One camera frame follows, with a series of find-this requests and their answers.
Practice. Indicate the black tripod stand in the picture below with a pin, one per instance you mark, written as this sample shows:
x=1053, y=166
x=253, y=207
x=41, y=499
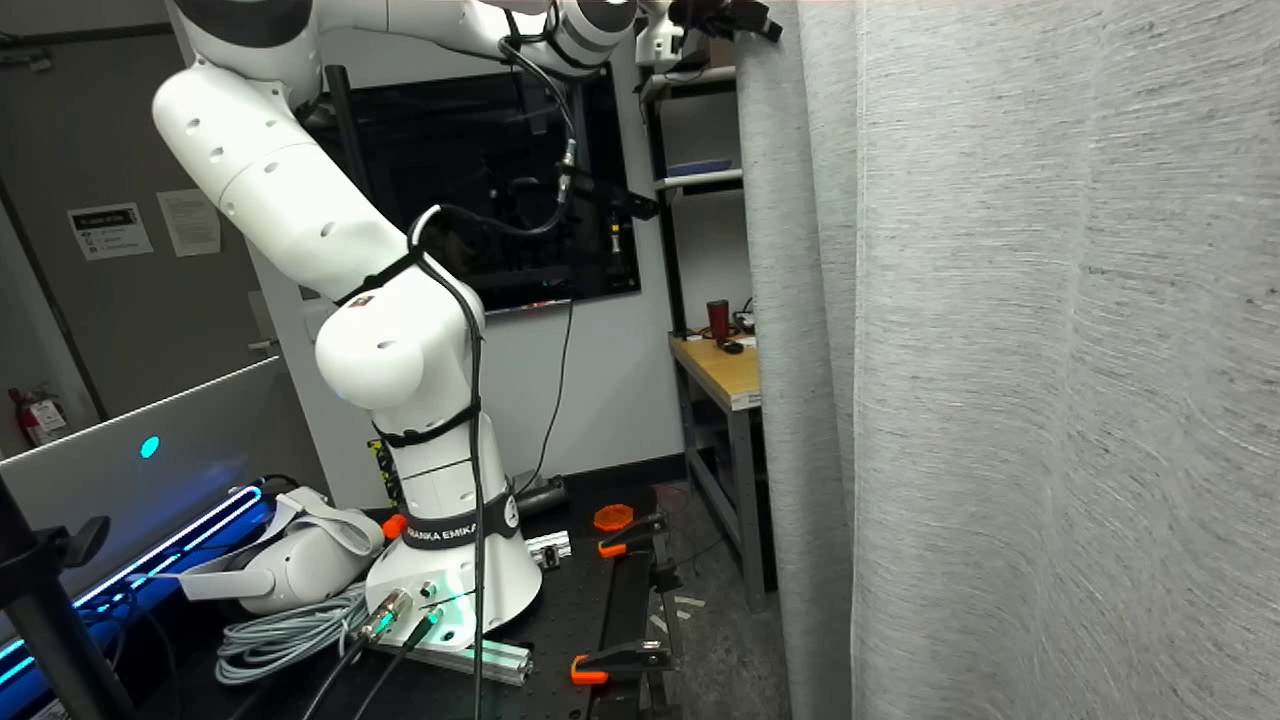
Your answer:
x=47, y=615

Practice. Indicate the grey fabric curtain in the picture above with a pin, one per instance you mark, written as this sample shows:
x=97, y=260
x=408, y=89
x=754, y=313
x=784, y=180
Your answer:
x=1064, y=400

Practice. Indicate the small orange button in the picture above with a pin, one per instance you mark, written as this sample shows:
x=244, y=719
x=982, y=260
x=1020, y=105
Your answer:
x=395, y=526

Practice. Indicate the octagonal orange disc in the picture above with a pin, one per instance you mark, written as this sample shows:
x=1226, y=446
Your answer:
x=612, y=519

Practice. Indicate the grey door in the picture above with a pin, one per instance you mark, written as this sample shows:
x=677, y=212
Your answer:
x=121, y=321

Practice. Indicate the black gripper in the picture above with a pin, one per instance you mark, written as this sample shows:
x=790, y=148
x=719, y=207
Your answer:
x=727, y=19

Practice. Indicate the grey computer blue lights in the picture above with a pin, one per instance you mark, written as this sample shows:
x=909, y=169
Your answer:
x=162, y=480

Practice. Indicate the black perforated workbench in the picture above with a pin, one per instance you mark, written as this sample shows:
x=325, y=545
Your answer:
x=562, y=615

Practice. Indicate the black monitor screen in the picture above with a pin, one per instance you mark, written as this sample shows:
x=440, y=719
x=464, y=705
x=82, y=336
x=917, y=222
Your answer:
x=426, y=147

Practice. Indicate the white paper notice black header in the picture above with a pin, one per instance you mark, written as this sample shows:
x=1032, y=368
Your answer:
x=109, y=231

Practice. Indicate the silver aluminium extrusion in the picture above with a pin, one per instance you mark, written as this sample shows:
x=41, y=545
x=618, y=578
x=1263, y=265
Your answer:
x=461, y=652
x=548, y=545

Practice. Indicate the orange black bar clamp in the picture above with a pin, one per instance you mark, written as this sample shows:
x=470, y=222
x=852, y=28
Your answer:
x=629, y=542
x=621, y=665

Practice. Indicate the plain white paper notice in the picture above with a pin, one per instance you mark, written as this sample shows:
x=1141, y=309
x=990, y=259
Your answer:
x=189, y=222

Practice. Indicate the red cup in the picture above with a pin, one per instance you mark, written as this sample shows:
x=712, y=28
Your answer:
x=719, y=321

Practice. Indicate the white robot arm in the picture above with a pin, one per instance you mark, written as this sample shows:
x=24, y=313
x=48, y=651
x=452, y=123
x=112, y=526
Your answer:
x=265, y=175

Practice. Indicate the white VR headset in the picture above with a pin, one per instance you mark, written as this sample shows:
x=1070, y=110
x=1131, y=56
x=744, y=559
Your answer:
x=301, y=554

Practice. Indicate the wooden top workbench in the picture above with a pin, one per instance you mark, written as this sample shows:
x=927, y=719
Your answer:
x=727, y=374

